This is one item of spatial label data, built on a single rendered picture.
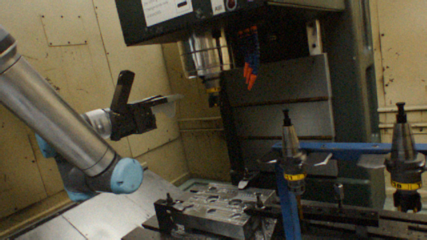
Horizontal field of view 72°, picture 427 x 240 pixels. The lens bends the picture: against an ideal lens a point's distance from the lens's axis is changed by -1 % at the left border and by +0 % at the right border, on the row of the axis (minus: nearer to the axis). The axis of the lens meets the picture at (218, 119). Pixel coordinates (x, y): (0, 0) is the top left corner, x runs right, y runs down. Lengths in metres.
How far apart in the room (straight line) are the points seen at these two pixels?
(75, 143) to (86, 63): 1.29
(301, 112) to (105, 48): 1.22
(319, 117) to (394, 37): 0.53
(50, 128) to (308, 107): 0.99
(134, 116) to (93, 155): 0.21
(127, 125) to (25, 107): 0.31
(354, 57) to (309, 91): 0.20
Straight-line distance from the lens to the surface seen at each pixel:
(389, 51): 1.59
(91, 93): 1.85
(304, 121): 1.31
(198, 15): 0.70
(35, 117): 0.57
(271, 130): 1.38
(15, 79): 0.55
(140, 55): 2.09
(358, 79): 1.27
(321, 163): 0.66
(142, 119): 0.80
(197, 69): 0.88
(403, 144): 0.62
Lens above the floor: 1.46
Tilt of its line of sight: 11 degrees down
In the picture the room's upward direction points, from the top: 11 degrees counter-clockwise
